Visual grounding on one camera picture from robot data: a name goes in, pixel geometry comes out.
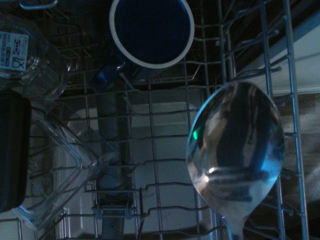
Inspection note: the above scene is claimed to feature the shiny metal spoon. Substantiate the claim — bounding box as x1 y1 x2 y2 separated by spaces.
186 81 286 240

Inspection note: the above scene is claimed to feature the white dishwasher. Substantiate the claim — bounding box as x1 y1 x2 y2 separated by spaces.
24 17 320 240

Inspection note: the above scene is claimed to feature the blue mug with white rim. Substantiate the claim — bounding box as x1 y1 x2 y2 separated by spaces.
89 0 196 94

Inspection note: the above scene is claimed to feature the clear plastic food container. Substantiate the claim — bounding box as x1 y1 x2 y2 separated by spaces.
11 99 119 231

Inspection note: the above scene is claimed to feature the clear drinking glass with label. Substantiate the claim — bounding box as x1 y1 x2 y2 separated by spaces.
0 12 74 101

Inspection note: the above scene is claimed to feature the black plastic container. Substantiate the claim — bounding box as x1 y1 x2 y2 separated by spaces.
0 89 33 214

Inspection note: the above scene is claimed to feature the grey wire dishwasher rack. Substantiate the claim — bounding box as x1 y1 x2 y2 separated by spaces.
0 0 312 240

